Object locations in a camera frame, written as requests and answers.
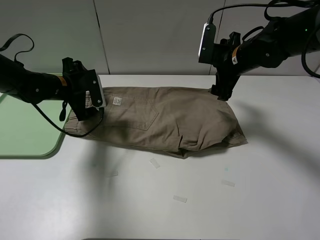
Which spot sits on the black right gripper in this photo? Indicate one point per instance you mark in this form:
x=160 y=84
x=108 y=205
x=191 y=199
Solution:
x=226 y=76

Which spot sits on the clear tape strip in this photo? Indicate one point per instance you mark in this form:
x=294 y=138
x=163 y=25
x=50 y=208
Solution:
x=154 y=162
x=112 y=174
x=180 y=198
x=228 y=183

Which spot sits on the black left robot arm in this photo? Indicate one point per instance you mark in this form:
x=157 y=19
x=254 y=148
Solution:
x=30 y=87

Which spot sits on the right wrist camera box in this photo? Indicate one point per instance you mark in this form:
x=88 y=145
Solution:
x=206 y=48

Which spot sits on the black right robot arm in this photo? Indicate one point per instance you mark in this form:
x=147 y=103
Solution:
x=267 y=46

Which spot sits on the khaki shorts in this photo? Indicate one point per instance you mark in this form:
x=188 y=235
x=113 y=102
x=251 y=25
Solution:
x=179 y=121

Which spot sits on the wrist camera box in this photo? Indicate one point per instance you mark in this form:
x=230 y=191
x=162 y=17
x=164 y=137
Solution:
x=206 y=48
x=93 y=84

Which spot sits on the green plastic tray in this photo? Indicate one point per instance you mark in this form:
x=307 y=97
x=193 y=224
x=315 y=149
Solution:
x=24 y=133

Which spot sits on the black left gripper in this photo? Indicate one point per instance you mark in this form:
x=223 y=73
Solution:
x=79 y=99

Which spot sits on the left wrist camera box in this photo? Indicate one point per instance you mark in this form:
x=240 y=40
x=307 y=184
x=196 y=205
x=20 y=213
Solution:
x=93 y=84

